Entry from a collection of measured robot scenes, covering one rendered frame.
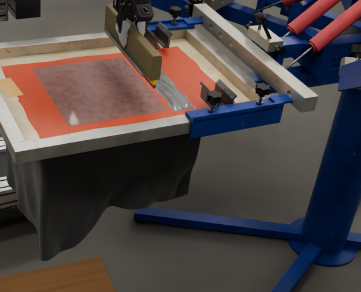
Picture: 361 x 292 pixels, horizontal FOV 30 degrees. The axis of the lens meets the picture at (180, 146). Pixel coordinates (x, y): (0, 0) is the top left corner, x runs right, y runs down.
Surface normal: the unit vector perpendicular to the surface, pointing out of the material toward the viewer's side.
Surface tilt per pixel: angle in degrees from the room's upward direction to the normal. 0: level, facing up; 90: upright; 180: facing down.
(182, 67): 0
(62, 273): 0
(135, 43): 90
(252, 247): 0
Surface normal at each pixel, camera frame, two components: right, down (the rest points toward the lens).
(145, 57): -0.89, 0.15
